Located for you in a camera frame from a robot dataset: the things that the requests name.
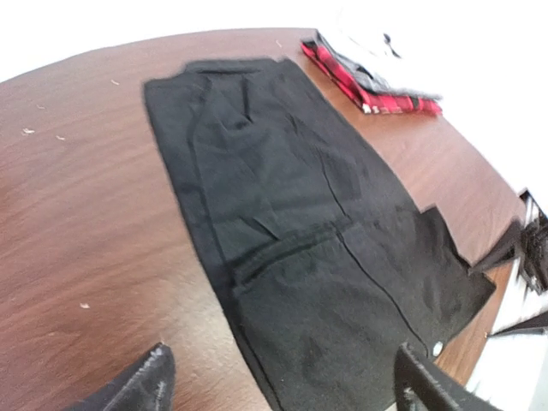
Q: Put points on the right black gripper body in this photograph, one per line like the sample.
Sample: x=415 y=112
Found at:
x=526 y=241

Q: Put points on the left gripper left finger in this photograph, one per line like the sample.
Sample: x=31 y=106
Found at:
x=146 y=384

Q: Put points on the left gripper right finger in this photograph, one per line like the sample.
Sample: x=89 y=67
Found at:
x=420 y=385

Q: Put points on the black long sleeve shirt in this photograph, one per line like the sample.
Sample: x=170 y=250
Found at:
x=318 y=255

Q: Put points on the red black plaid shirt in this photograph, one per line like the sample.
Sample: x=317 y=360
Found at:
x=367 y=100

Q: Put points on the grey button shirt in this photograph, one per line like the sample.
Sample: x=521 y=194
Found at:
x=376 y=64

